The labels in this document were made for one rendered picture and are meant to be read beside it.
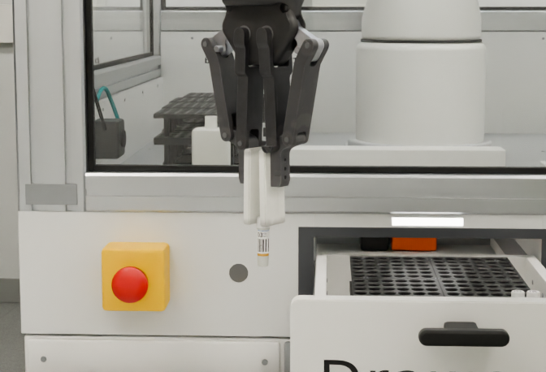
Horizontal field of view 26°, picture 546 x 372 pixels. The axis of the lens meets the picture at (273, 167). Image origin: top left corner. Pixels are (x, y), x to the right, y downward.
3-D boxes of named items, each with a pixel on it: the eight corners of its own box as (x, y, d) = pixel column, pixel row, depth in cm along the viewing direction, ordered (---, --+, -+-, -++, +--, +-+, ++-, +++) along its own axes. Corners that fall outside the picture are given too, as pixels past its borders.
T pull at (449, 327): (509, 348, 97) (510, 331, 97) (418, 346, 98) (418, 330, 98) (503, 335, 101) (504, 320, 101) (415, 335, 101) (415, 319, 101)
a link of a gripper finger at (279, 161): (279, 130, 108) (305, 131, 106) (279, 184, 109) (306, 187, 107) (269, 131, 107) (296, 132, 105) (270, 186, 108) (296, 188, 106)
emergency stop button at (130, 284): (146, 304, 129) (146, 269, 129) (110, 304, 130) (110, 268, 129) (150, 298, 132) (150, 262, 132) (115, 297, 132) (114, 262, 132)
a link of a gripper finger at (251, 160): (249, 149, 107) (243, 149, 108) (249, 225, 108) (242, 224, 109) (270, 146, 110) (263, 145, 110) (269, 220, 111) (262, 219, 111)
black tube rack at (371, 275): (540, 372, 111) (543, 305, 110) (353, 369, 112) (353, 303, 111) (505, 313, 133) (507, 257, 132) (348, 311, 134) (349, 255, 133)
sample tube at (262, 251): (264, 267, 109) (264, 218, 108) (253, 266, 110) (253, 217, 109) (272, 265, 110) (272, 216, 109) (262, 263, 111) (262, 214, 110)
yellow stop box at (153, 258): (164, 313, 132) (163, 250, 131) (100, 313, 132) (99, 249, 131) (171, 302, 137) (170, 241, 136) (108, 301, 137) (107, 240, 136)
